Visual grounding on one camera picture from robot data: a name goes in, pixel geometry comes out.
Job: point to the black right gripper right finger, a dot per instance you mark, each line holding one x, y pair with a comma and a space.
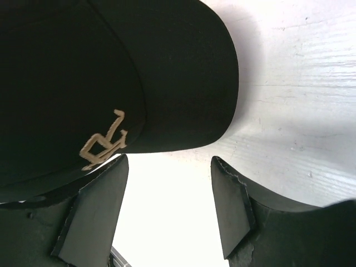
259, 227

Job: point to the black cap gold logo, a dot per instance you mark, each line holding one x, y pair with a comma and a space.
84, 80

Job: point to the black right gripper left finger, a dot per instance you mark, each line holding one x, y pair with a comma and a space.
73, 225

